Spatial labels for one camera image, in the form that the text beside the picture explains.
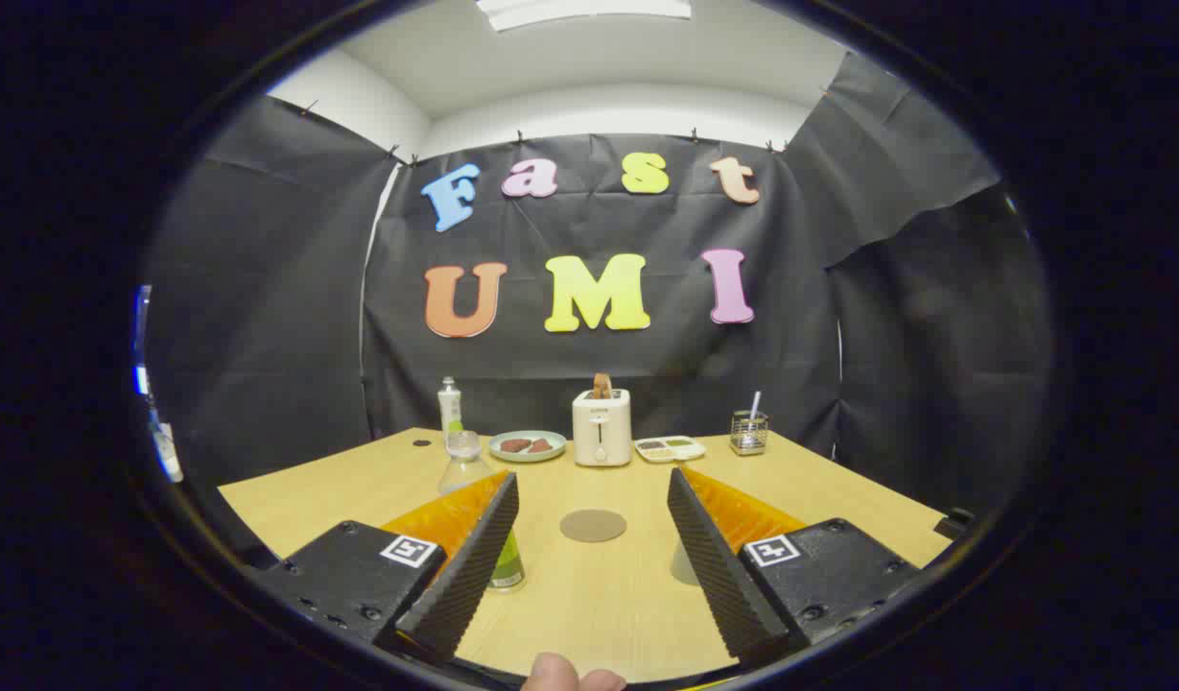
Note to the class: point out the white divided snack tray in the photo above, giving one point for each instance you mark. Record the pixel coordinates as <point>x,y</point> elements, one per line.
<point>670,449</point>

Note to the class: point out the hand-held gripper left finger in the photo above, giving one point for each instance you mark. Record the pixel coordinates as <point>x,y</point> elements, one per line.
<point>464,576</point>

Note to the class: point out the small white green bottle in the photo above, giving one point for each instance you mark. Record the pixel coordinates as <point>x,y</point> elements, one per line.
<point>450,403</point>

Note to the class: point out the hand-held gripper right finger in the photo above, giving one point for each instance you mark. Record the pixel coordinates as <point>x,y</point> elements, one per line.
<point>719,576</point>

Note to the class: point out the ceiling light panel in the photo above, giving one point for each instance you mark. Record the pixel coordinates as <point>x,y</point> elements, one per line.
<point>589,10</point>

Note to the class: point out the pale green plate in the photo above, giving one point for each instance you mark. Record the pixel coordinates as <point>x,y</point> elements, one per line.
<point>501,453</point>

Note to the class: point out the wooden table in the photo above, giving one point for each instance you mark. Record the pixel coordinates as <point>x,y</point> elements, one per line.
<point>599,605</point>

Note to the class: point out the pale grey cup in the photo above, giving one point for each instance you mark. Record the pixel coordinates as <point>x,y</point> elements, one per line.
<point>683,568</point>

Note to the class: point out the round brown coaster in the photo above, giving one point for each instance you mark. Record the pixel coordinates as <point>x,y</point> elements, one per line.
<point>593,526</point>

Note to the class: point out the small black object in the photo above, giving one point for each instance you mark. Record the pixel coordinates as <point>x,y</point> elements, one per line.
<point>955,523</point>

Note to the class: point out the brown bread slice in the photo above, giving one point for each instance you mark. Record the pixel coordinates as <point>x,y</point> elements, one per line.
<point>601,386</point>

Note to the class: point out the white toaster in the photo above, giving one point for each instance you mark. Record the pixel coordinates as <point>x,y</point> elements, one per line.
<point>601,427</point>

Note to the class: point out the clear green-label juice bottle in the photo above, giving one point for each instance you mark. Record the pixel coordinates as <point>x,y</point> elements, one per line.
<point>508,568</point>

